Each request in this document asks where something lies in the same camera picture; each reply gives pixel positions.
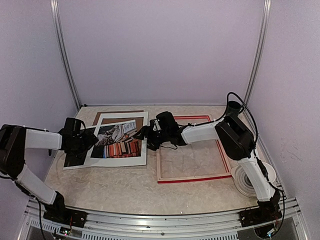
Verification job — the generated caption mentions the clear glass plate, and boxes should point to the clear glass plate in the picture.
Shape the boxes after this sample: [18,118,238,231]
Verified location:
[230,165,257,198]

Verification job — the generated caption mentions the right aluminium post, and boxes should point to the right aluminium post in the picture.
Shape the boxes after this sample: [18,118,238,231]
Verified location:
[244,0,272,104]

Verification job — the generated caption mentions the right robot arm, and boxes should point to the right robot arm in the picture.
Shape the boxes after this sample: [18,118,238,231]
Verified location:
[133,98,285,224]

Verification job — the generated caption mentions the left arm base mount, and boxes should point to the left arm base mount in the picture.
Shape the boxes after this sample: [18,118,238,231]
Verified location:
[43,208,88,228]

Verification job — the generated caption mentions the cat and books photo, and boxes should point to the cat and books photo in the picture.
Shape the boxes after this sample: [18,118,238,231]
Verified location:
[63,117,147,170]

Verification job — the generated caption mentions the front aluminium rail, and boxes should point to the front aluminium rail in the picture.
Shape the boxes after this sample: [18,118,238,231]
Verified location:
[18,198,308,240]

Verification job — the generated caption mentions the dark green mug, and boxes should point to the dark green mug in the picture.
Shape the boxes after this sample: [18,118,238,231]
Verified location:
[225,100,244,117]

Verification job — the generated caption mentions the aluminium post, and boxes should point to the aluminium post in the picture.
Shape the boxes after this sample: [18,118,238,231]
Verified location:
[50,0,82,110]
[244,0,272,104]

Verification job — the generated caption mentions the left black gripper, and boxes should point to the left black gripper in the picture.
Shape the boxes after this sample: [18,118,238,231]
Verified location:
[70,130,99,160]

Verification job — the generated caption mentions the clear acrylic sheet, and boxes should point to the clear acrylic sheet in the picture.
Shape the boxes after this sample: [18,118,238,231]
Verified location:
[159,140,227,179]

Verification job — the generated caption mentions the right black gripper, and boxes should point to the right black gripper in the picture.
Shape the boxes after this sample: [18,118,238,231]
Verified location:
[134,125,170,150]

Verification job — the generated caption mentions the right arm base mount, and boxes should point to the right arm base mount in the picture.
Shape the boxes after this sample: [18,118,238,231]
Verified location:
[238,208,283,228]

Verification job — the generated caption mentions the brown backing board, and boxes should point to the brown backing board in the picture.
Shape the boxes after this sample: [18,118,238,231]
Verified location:
[92,110,144,126]

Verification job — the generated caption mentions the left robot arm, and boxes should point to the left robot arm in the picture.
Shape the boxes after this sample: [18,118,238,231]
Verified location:
[0,117,98,223]

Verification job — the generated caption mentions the left aluminium post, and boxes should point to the left aluminium post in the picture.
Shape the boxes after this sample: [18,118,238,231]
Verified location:
[50,0,82,110]

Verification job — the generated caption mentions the white orange bowl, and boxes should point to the white orange bowl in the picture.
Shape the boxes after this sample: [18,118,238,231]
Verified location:
[260,162,277,184]

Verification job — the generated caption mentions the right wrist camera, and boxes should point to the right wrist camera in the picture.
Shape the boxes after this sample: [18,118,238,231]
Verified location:
[155,111,179,131]

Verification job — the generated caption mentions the red wooden picture frame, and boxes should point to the red wooden picture frame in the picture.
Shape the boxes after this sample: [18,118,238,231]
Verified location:
[156,114,233,185]

